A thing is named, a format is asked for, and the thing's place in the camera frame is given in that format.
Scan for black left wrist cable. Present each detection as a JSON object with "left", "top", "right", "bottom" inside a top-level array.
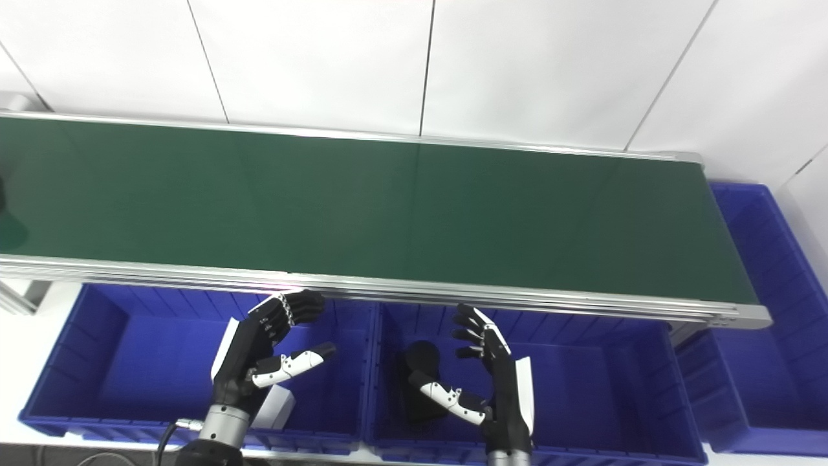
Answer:
[{"left": 154, "top": 417, "right": 209, "bottom": 466}]

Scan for aluminium conveyor leg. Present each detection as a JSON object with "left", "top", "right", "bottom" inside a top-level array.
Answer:
[{"left": 0, "top": 278, "right": 52, "bottom": 316}]

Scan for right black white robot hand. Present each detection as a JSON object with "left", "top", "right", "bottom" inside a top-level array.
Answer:
[{"left": 408, "top": 304, "right": 535, "bottom": 454}]

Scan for green belt conveyor aluminium frame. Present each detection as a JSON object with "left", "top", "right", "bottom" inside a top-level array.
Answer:
[{"left": 0, "top": 93, "right": 774, "bottom": 331}]

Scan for blue plastic bin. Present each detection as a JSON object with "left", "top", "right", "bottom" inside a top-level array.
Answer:
[
  {"left": 365, "top": 301, "right": 709, "bottom": 466},
  {"left": 18, "top": 282, "right": 379, "bottom": 455},
  {"left": 676, "top": 183, "right": 828, "bottom": 457}
]

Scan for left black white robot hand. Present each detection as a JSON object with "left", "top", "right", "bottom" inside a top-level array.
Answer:
[{"left": 210, "top": 289, "right": 337, "bottom": 411}]

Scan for white block part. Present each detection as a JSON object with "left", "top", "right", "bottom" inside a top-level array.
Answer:
[{"left": 249, "top": 385, "right": 296, "bottom": 431}]

